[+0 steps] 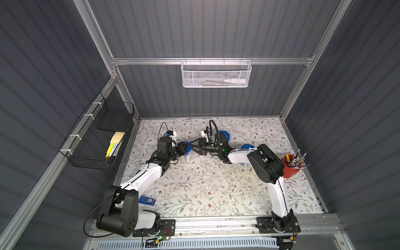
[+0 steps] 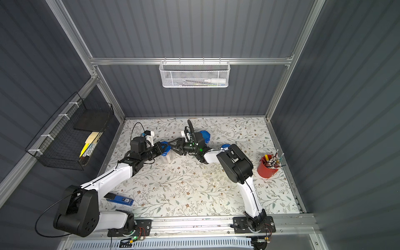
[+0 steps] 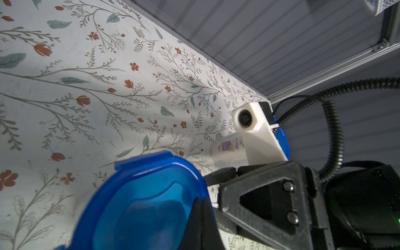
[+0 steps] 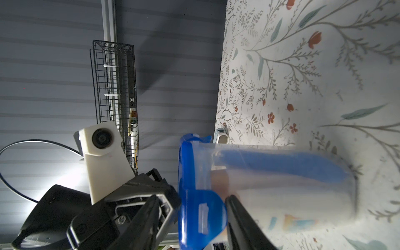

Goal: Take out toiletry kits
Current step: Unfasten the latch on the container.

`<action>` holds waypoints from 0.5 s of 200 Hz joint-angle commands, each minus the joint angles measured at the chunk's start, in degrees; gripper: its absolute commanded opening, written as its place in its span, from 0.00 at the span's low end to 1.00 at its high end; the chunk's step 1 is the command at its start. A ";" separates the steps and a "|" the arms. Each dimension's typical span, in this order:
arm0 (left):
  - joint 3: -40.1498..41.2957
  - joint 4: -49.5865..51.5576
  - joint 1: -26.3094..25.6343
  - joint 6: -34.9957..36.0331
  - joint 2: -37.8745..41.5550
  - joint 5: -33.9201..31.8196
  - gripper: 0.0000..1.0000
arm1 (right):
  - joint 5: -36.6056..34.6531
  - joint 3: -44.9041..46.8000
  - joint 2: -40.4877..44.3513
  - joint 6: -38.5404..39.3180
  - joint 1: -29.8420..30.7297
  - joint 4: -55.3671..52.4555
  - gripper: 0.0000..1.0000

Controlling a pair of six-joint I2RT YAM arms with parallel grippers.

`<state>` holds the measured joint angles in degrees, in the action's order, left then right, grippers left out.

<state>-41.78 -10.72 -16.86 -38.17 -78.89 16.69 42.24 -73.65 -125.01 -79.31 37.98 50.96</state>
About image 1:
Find blue-lid clear jar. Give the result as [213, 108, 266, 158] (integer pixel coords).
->
[180, 141, 192, 164]
[218, 130, 230, 144]
[241, 144, 255, 150]

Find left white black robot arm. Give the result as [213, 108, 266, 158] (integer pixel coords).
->
[96, 142, 189, 237]

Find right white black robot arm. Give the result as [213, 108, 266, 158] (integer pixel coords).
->
[189, 132, 298, 233]

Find yellow sticky notes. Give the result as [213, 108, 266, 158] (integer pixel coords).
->
[106, 132, 125, 158]

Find blue small box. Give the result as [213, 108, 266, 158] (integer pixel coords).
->
[139, 196, 156, 206]

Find black notebook in basket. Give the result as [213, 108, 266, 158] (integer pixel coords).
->
[97, 110, 132, 132]

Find white tube in basket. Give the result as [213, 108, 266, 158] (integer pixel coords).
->
[224, 78, 247, 86]

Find red pen cup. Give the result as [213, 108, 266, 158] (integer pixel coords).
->
[281, 153, 301, 179]

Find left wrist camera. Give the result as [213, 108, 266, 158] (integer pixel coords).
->
[164, 130, 177, 144]

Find white wire mesh basket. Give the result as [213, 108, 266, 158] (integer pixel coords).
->
[180, 60, 252, 88]

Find black wire wall basket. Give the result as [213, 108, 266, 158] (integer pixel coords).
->
[59, 93, 135, 171]

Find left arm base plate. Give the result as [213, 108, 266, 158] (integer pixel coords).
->
[132, 219, 176, 237]

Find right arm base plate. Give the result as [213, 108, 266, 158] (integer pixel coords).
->
[255, 215, 301, 234]

